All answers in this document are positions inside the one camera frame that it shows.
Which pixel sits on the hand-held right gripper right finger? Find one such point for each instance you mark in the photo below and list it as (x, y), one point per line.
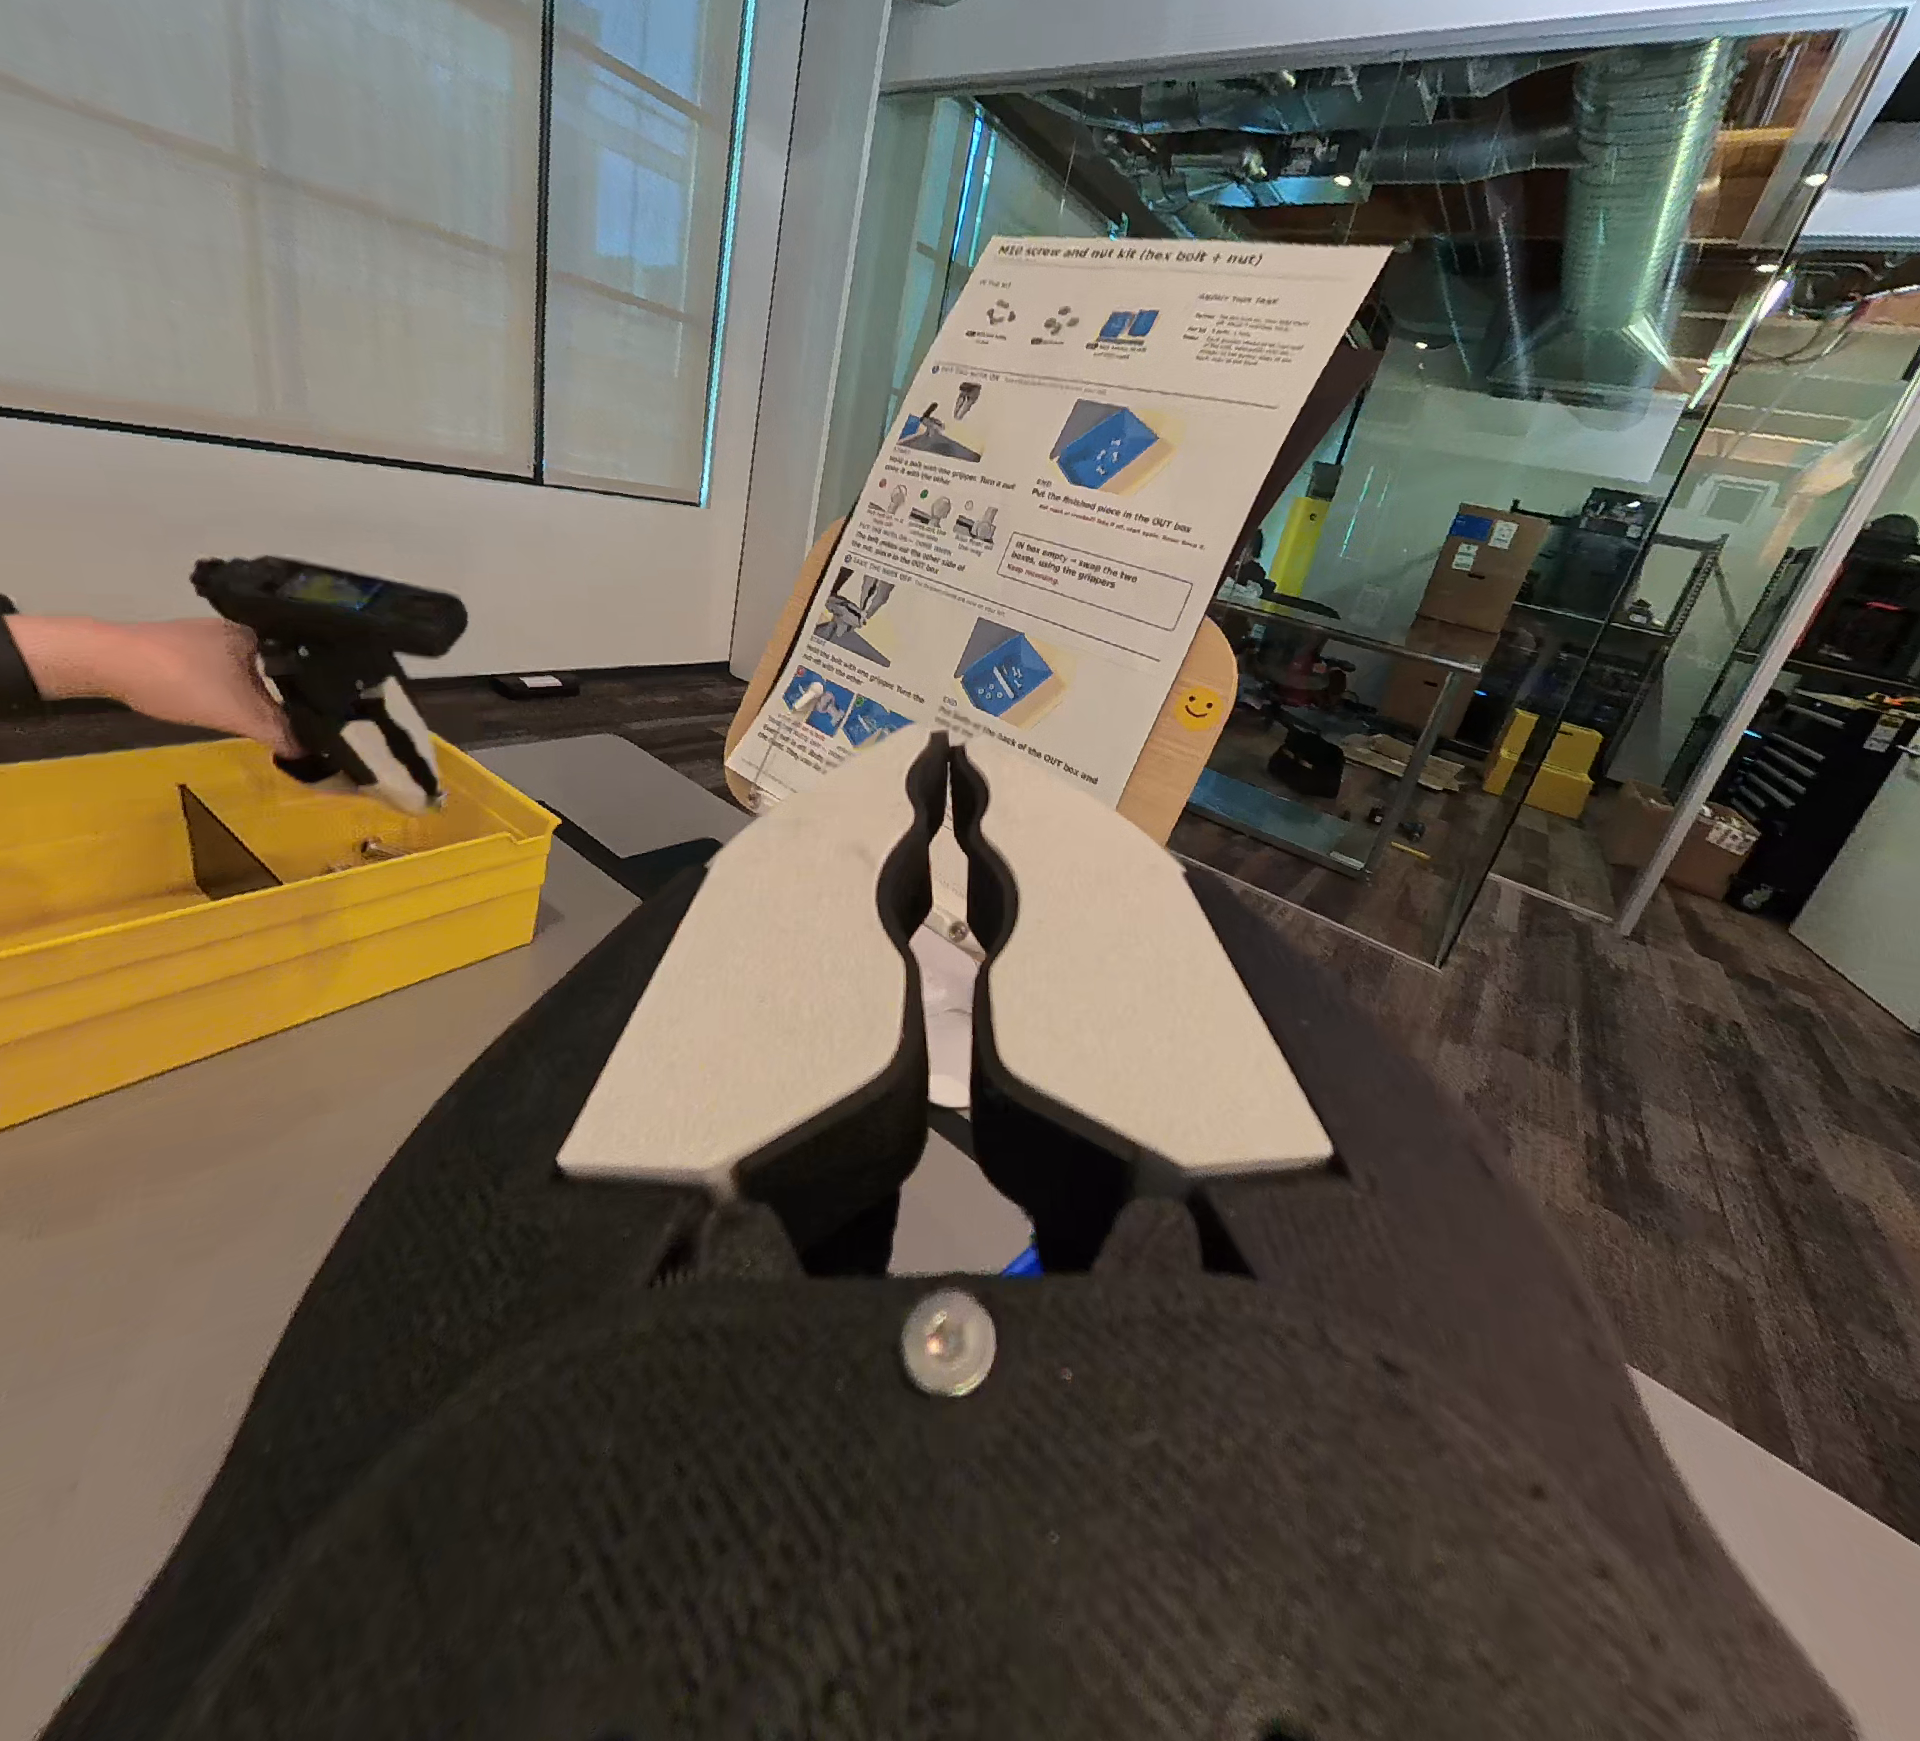
(1155, 1021)

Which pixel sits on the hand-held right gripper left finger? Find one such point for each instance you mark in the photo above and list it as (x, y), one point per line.
(750, 1008)

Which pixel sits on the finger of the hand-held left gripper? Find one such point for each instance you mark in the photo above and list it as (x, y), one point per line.
(415, 765)
(366, 754)

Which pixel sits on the yellow plastic bin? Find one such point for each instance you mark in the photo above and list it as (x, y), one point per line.
(300, 932)

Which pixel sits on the blue plastic bin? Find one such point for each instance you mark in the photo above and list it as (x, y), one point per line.
(1022, 1261)

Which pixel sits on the person's left forearm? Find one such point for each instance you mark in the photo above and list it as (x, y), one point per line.
(83, 663)

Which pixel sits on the person's left hand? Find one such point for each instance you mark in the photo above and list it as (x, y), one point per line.
(217, 671)

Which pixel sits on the black bin divider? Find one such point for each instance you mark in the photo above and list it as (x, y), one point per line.
(224, 851)

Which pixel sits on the instruction sheet on stand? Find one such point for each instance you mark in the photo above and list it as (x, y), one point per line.
(1185, 782)

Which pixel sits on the yellow smiley sticker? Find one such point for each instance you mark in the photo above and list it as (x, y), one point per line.
(1195, 708)

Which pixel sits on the yellow plastic crate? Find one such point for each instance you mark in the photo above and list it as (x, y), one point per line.
(1545, 760)

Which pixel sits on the white window blinds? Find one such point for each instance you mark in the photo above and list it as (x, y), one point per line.
(300, 120)

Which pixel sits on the yellow safety bollard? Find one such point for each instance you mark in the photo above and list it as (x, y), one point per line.
(1301, 527)

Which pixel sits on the cardboard box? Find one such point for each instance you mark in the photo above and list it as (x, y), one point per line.
(1476, 564)

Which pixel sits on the printed instruction sheet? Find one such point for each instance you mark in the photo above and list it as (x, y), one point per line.
(1078, 421)

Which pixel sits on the black tool cabinet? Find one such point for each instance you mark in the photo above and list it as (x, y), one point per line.
(1821, 797)

